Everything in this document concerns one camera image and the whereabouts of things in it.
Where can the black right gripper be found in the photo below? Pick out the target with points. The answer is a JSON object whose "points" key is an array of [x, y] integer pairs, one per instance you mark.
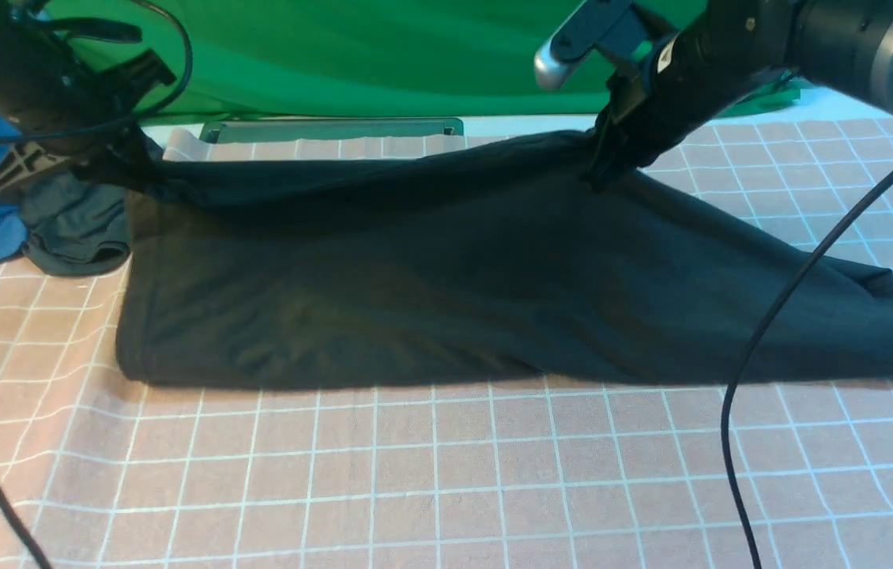
{"points": [[673, 91]]}

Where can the dark crumpled garment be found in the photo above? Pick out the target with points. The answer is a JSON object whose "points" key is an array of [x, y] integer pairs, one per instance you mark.
{"points": [[75, 229]]}

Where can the green metal bar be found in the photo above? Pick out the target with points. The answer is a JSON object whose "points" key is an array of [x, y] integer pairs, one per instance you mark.
{"points": [[293, 129]]}

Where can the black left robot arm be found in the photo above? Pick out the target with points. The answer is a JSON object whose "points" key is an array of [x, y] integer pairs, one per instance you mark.
{"points": [[31, 61]]}

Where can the dark gray long-sleeve top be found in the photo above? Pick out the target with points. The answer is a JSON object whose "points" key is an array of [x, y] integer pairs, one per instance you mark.
{"points": [[497, 262]]}

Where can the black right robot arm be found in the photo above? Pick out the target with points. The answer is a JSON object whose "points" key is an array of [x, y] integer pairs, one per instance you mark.
{"points": [[733, 49]]}

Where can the green backdrop cloth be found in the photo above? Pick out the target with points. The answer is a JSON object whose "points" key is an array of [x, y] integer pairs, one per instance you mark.
{"points": [[374, 59]]}

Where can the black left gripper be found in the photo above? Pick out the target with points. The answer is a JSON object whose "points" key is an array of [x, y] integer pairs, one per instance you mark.
{"points": [[119, 155]]}

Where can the pink checkered tablecloth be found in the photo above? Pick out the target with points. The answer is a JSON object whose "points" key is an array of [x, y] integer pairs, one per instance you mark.
{"points": [[540, 473]]}

